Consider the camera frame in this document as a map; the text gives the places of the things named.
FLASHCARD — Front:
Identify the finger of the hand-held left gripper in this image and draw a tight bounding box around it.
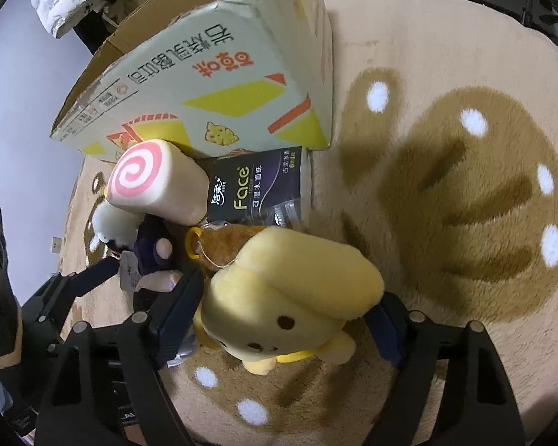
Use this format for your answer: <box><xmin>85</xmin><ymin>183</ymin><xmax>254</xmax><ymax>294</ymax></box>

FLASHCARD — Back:
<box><xmin>58</xmin><ymin>256</ymin><xmax>122</xmax><ymax>299</ymax></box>

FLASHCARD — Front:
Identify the white down jacket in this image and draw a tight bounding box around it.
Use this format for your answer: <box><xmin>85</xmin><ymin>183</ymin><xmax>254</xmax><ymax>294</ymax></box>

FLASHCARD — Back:
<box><xmin>30</xmin><ymin>0</ymin><xmax>132</xmax><ymax>39</ymax></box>

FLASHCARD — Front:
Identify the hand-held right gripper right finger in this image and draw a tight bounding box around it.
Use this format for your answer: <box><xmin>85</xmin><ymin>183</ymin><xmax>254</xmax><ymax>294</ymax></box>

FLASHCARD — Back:
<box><xmin>365</xmin><ymin>293</ymin><xmax>526</xmax><ymax>446</ymax></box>

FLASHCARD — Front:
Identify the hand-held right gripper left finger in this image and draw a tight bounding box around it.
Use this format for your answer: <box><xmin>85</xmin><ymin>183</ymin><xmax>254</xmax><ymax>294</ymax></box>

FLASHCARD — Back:
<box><xmin>37</xmin><ymin>272</ymin><xmax>205</xmax><ymax>446</ymax></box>

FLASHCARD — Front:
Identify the black tissue pack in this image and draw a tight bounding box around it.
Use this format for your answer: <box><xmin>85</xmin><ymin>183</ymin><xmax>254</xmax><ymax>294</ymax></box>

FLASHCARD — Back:
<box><xmin>206</xmin><ymin>147</ymin><xmax>314</xmax><ymax>232</ymax></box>

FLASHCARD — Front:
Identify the yellow dog plush toy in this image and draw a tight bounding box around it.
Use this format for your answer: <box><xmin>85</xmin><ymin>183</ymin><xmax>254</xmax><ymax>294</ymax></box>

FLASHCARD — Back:
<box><xmin>193</xmin><ymin>225</ymin><xmax>386</xmax><ymax>376</ymax></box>

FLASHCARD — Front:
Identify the beige paw pattern rug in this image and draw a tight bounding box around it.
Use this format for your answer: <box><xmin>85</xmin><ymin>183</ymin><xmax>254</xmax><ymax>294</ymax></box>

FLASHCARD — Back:
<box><xmin>60</xmin><ymin>0</ymin><xmax>558</xmax><ymax>446</ymax></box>

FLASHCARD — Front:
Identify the dark purple plush toy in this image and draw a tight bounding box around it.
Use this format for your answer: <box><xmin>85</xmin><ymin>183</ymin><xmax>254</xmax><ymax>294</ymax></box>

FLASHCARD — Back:
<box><xmin>132</xmin><ymin>216</ymin><xmax>183</xmax><ymax>293</ymax></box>

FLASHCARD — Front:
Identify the white fluffy plush toy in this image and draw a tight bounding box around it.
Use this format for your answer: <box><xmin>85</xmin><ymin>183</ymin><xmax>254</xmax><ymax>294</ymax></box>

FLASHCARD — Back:
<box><xmin>92</xmin><ymin>201</ymin><xmax>141</xmax><ymax>248</ymax></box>

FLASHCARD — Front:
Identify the brown bear plush keychain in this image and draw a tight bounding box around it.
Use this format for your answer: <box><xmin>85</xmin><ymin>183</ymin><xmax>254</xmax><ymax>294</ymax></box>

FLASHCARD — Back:
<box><xmin>185</xmin><ymin>223</ymin><xmax>267</xmax><ymax>280</ymax></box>

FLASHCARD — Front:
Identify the printed cardboard box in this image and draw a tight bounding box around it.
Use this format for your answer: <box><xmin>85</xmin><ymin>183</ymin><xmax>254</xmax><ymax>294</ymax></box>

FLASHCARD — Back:
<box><xmin>50</xmin><ymin>0</ymin><xmax>334</xmax><ymax>164</ymax></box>

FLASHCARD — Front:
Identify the pink swirl roll plush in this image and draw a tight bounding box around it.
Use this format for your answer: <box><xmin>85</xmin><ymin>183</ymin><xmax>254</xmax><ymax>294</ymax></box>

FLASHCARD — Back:
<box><xmin>105</xmin><ymin>139</ymin><xmax>210</xmax><ymax>226</ymax></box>

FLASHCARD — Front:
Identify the black chair base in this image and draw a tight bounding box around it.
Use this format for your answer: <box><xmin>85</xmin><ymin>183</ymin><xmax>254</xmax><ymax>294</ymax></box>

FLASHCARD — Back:
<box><xmin>516</xmin><ymin>0</ymin><xmax>558</xmax><ymax>52</ymax></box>

